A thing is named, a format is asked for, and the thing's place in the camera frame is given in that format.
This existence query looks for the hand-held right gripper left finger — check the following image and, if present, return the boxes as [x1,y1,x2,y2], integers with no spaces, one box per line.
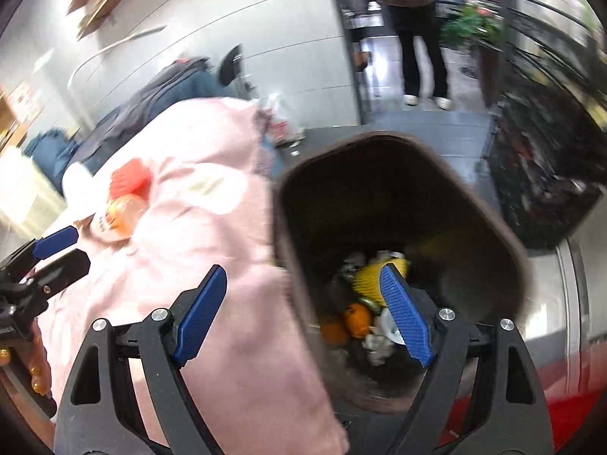
[54,264,228,455]

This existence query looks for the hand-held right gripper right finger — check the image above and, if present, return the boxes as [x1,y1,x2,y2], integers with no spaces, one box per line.
[379,263,555,455]

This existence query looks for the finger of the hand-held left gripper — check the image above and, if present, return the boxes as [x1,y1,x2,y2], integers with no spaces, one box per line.
[0,226,79,274]
[27,249,91,295]

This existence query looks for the white tissue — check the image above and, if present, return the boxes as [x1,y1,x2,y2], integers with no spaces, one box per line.
[363,308,409,366]

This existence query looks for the yellow snack packet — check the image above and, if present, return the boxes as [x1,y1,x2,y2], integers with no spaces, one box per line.
[344,302,373,340]

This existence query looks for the yellow foam fruit net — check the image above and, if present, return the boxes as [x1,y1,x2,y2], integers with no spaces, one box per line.
[353,255,411,307]

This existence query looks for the orange peel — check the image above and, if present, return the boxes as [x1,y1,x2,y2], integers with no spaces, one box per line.
[320,315,350,345]

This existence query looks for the brown trash bin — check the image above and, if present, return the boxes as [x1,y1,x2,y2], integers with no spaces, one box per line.
[270,132,533,413]

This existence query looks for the person's left hand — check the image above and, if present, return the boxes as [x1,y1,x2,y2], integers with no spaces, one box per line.
[0,336,51,396]

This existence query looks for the orange bottle red cap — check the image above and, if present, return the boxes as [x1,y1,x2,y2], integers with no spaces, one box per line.
[91,193,149,242]

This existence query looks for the pink polka dot blanket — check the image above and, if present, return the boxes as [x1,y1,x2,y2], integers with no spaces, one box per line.
[35,97,350,455]

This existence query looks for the blue cloth pile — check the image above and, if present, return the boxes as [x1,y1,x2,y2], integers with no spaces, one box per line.
[24,128,82,191]

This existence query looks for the wooden cubby shelf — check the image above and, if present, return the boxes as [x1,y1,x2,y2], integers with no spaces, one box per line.
[0,89,30,153]

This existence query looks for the massage bed with grey blanket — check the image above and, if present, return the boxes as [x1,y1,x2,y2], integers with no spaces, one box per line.
[85,57,223,172]

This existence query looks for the white floor lamp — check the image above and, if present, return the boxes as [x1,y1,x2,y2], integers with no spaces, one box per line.
[66,25,168,119]

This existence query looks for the clear plastic bag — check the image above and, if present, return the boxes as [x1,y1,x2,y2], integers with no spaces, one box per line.
[263,92,307,146]

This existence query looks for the black metal rack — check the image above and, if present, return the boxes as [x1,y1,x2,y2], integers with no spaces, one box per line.
[488,0,607,250]

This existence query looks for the black chair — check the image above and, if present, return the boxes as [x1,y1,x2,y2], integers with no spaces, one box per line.
[219,44,257,100]

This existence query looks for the green potted plant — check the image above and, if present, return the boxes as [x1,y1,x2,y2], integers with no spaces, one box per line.
[441,2,506,108]

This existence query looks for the wall poster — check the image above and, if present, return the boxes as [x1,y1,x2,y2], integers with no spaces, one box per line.
[8,80,41,120]

